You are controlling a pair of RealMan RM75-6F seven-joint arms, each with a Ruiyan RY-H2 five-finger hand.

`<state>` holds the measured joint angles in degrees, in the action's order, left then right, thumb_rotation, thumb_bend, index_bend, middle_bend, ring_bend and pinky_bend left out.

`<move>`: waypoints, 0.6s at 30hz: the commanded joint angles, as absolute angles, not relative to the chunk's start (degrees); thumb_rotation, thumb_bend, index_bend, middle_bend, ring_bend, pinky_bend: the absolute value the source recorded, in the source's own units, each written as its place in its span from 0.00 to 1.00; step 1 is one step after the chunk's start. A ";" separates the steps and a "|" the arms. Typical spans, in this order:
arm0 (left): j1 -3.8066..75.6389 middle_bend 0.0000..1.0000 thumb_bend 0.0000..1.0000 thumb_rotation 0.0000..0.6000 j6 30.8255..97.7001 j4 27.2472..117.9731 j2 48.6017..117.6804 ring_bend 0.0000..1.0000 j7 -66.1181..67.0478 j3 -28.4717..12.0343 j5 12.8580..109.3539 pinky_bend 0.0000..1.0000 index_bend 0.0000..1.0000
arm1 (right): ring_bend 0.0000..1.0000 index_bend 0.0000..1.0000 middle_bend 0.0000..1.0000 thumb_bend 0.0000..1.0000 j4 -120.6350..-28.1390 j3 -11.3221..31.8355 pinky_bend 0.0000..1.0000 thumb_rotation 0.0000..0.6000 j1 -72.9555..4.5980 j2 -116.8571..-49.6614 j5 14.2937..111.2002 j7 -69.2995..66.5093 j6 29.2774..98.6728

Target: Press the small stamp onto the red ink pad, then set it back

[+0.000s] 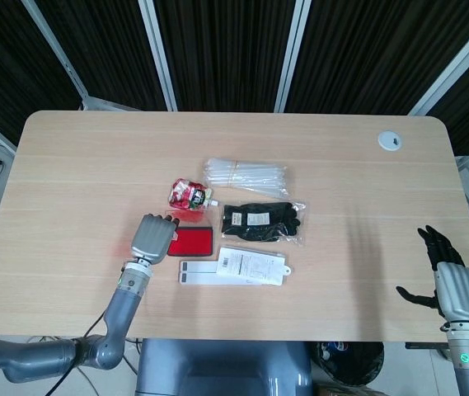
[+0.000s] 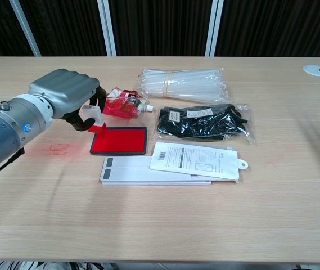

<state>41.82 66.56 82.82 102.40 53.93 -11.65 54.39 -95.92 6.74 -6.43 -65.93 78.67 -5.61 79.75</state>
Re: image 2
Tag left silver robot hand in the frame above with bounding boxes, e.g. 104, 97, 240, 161
28, 68, 107, 132

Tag white and red stamp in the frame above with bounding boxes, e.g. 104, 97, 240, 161
81, 104, 108, 139

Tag red ink pad case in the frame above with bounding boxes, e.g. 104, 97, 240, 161
89, 126, 148, 156

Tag yellowish rubber band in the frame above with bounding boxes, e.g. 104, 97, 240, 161
163, 71, 175, 98

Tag white folding stand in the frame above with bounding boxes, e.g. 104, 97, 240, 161
100, 156, 213, 187

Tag clear tube bundle in bag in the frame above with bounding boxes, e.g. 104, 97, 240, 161
136, 66, 229, 104

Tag black gloves in clear bag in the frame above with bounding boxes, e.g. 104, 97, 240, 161
153, 103, 258, 146

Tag white printed packaging card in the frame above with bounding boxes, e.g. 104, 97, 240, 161
149, 141, 250, 181

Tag black and white clutter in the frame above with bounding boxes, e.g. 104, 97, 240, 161
0, 260, 119, 270

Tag white partition post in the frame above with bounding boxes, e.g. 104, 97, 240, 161
97, 0, 118, 57
8, 0, 42, 57
205, 0, 225, 57

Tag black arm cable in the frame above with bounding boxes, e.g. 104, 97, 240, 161
0, 147, 26, 182

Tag white round cable grommet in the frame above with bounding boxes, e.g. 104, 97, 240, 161
302, 64, 320, 77

